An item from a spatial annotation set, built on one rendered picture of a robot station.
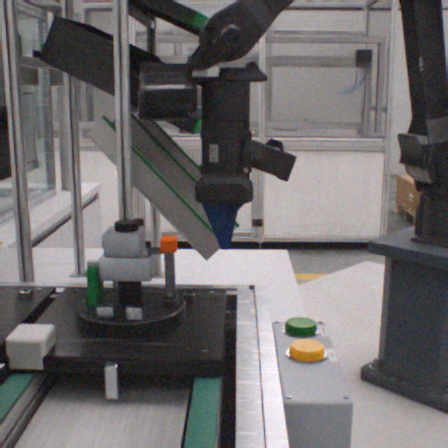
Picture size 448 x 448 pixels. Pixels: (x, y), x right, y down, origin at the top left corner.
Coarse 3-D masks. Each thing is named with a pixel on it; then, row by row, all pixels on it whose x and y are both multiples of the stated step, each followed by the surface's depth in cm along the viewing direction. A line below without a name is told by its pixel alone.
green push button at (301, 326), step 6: (294, 318) 75; (300, 318) 75; (306, 318) 75; (288, 324) 73; (294, 324) 73; (300, 324) 73; (306, 324) 73; (312, 324) 73; (288, 330) 73; (294, 330) 72; (300, 330) 72; (306, 330) 72; (312, 330) 72
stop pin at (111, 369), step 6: (108, 366) 63; (114, 366) 63; (108, 372) 63; (114, 372) 63; (108, 378) 63; (114, 378) 63; (108, 384) 63; (114, 384) 63; (108, 390) 63; (114, 390) 63; (108, 396) 64; (114, 396) 64
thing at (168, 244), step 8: (160, 240) 72; (168, 240) 72; (176, 240) 73; (152, 248) 73; (160, 248) 73; (168, 248) 72; (176, 248) 73; (168, 256) 73; (168, 264) 73; (168, 272) 73; (168, 280) 74; (168, 288) 74; (168, 296) 74
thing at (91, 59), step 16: (64, 32) 91; (80, 32) 90; (96, 32) 103; (48, 48) 92; (64, 48) 91; (80, 48) 91; (96, 48) 90; (112, 48) 90; (64, 64) 92; (80, 64) 91; (96, 64) 91; (112, 64) 90; (80, 80) 92; (96, 80) 91; (112, 80) 91; (192, 128) 90
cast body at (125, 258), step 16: (128, 224) 72; (112, 240) 71; (128, 240) 71; (144, 240) 75; (112, 256) 72; (128, 256) 72; (144, 256) 72; (112, 272) 72; (128, 272) 72; (144, 272) 72
